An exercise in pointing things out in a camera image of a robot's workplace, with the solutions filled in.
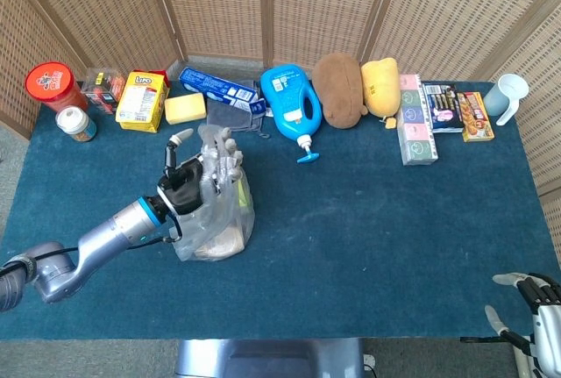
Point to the brown capybara plush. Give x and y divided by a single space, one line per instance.
342 88

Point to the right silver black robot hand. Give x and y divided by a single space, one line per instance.
548 330

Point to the light blue measuring cup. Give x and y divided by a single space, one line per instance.
504 95

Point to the yellow plush toy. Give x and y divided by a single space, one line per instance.
381 86

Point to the grey cloth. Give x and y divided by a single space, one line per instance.
236 117

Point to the clear red black box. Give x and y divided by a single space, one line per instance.
103 88

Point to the yellow sponge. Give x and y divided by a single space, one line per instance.
185 108

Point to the grey robot torso base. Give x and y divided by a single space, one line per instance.
267 358

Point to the small jar white lid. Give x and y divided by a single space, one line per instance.
74 123

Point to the red lidded canister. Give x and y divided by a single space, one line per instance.
50 82

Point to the blue carpet table mat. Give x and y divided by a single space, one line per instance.
350 237

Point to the yellow biscuit box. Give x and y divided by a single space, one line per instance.
140 104

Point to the red yellow curry box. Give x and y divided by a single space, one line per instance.
475 117

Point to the wicker folding screen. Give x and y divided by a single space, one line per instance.
333 5

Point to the beige paper packet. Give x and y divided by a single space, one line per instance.
221 246

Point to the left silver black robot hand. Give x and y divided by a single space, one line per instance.
184 189

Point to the blue toothpaste box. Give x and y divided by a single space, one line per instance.
215 86

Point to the clear plastic bag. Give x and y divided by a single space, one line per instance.
219 224

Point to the dark blue snack packet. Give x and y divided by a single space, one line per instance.
442 108

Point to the pastel tissue pack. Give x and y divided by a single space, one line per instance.
415 128

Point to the blue pump detergent bottle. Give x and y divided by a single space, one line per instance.
289 104

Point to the yellow green snack packet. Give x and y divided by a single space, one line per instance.
242 194

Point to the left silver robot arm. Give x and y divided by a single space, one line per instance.
109 233

